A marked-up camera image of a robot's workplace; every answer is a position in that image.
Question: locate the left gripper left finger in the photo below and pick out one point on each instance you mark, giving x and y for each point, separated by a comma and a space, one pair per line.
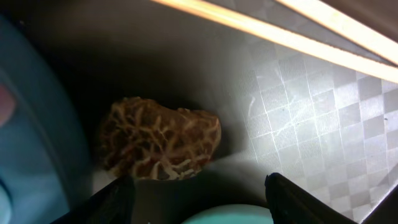
113, 204

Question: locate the dark blue plate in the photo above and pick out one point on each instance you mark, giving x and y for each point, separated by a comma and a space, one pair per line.
45, 163

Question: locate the right wooden chopstick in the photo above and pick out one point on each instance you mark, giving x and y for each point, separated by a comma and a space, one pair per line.
346, 26

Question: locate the light blue bowl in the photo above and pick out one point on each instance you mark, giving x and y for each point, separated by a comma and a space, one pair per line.
232, 214

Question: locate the pink cup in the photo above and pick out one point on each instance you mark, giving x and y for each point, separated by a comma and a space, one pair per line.
7, 105

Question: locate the wooden chopstick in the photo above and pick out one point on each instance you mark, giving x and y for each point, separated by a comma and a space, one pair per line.
284, 37
346, 26

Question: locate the left wooden chopstick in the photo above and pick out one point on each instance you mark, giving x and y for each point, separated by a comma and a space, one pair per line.
284, 37

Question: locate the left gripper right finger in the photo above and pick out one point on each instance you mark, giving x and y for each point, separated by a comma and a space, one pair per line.
289, 203

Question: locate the brown shiitake mushroom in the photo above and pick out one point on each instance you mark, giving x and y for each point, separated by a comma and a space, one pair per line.
148, 141

